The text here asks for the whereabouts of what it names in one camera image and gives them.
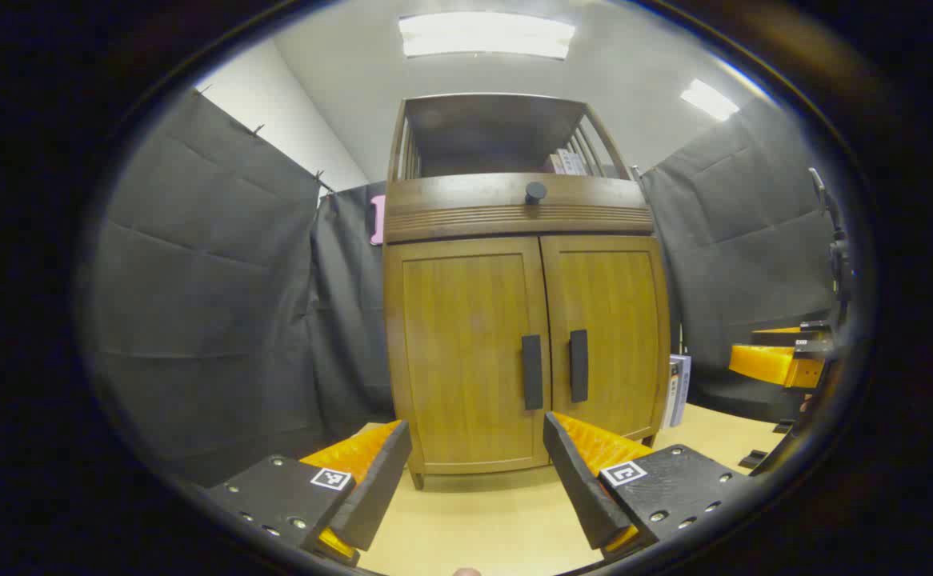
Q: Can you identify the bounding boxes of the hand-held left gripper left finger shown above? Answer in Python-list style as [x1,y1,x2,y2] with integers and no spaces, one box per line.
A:
[206,420,413,567]

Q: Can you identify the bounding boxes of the black door handle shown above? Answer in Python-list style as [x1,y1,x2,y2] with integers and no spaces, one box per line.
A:
[522,334,544,411]
[569,329,590,404]

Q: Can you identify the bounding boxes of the large rectangular ceiling light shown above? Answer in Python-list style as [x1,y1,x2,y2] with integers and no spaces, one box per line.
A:
[398,12,576,61]

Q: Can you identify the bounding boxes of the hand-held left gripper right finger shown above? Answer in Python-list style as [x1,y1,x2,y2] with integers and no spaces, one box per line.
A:
[543,411,749,561]

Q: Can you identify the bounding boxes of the small ceiling light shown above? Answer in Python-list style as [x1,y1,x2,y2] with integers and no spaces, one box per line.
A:
[680,78,741,122]

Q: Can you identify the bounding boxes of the wooden double-door shoe cabinet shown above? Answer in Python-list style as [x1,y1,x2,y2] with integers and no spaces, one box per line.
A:
[382,94,671,490]

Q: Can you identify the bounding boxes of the wooden shoe cabinet door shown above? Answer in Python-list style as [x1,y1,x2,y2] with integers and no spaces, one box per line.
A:
[541,234,670,442]
[384,237,552,474]

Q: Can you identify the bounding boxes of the black backdrop cloth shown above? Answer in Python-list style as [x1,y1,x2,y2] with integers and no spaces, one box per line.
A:
[86,88,845,482]

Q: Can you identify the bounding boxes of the blue spine book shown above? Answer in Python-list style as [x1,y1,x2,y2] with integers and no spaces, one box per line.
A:
[675,354,692,427]

